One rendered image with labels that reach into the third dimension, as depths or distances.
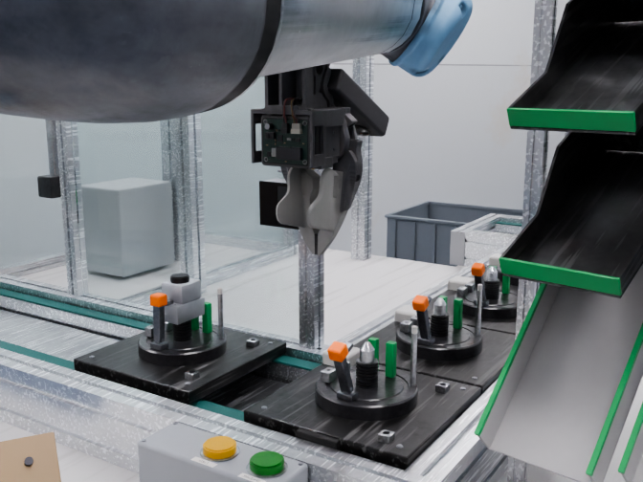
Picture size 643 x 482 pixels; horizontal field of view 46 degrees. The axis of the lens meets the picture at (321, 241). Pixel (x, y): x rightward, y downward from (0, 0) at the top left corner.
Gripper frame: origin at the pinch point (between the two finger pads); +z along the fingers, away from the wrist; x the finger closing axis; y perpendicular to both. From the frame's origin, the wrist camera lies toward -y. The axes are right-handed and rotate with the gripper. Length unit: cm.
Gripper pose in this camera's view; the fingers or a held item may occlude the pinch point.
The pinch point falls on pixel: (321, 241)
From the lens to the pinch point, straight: 78.3
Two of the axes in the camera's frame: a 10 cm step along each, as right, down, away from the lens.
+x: 8.5, 1.2, -5.2
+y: -5.3, 1.8, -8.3
